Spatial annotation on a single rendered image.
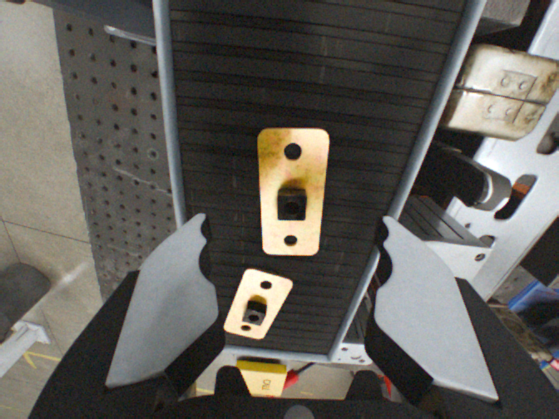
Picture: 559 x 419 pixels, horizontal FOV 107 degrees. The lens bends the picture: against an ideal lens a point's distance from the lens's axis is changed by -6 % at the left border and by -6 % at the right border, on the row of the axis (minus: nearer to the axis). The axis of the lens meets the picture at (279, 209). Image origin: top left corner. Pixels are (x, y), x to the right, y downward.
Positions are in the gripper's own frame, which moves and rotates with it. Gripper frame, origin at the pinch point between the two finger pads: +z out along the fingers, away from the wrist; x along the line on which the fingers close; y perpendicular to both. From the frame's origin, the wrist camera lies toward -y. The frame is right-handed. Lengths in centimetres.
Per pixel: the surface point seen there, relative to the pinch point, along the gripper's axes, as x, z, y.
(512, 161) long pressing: 29.4, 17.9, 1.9
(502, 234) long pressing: 33.4, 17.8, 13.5
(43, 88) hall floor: -137, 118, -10
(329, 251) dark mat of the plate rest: 2.8, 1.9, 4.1
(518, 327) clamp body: 50, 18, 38
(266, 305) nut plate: -1.9, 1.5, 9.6
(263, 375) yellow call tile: -2.8, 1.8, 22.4
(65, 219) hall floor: -165, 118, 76
